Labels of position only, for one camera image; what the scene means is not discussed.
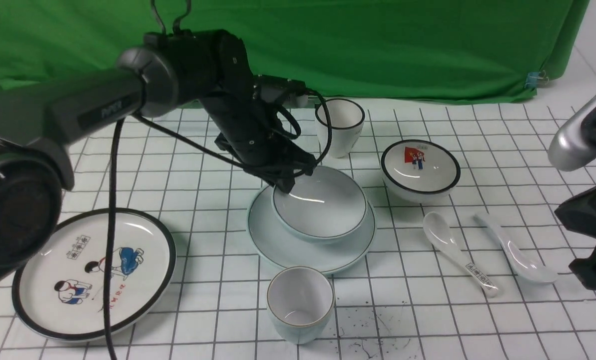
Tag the pale green plate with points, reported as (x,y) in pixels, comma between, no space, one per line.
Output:
(284,250)

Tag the plain white spoon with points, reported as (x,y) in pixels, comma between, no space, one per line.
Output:
(523,265)

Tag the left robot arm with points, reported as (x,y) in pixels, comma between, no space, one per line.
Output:
(39,122)

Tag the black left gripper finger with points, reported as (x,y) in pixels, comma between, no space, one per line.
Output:
(284,183)

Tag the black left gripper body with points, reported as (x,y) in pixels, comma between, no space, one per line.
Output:
(257,129)

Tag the blue binder clip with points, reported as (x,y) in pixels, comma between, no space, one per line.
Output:
(536,79)

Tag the black-rimmed bowl with picture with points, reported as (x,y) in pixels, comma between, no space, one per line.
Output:
(419,171)

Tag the black-rimmed plate with cartoon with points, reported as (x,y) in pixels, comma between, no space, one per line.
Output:
(59,292)

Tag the green backdrop cloth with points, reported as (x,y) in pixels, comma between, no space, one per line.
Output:
(446,51)

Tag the pale green bowl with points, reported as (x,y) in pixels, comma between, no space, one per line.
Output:
(321,208)

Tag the white black-rimmed cup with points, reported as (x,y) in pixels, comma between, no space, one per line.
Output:
(347,120)

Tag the white spoon with label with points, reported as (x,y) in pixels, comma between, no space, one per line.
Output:
(438,233)

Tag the pale green cup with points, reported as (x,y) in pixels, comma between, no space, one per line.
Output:
(300,302)

